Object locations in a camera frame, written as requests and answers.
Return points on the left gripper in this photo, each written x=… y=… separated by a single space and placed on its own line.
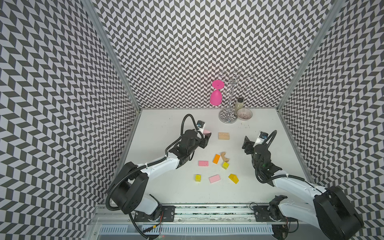
x=205 y=141

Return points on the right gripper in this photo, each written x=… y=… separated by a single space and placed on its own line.
x=249 y=145

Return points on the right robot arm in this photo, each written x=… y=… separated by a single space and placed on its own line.
x=327 y=209

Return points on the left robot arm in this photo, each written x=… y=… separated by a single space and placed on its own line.
x=127 y=191

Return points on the orange block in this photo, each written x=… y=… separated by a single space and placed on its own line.
x=216 y=159

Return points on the natural wood arch block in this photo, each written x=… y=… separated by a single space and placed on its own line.
x=224 y=158

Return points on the yellow wedge block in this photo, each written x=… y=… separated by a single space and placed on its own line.
x=234 y=178

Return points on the pink striped bowl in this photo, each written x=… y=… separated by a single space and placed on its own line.
x=244 y=114

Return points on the chrome glass holder stand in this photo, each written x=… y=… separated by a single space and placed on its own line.
x=228 y=115

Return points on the yellow cube right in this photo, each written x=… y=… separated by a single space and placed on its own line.
x=225 y=165

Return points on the yellow cube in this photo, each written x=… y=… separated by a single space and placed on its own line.
x=198 y=178
x=225 y=165

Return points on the spice jar black lid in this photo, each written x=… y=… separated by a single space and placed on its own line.
x=239 y=103

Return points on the pink plastic wine glass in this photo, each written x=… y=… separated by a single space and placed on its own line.
x=216 y=97

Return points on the yellow cube left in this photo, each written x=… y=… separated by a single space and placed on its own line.
x=198 y=178

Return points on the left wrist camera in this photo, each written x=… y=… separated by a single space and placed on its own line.
x=200 y=125

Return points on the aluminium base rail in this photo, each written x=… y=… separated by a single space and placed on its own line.
x=200 y=222

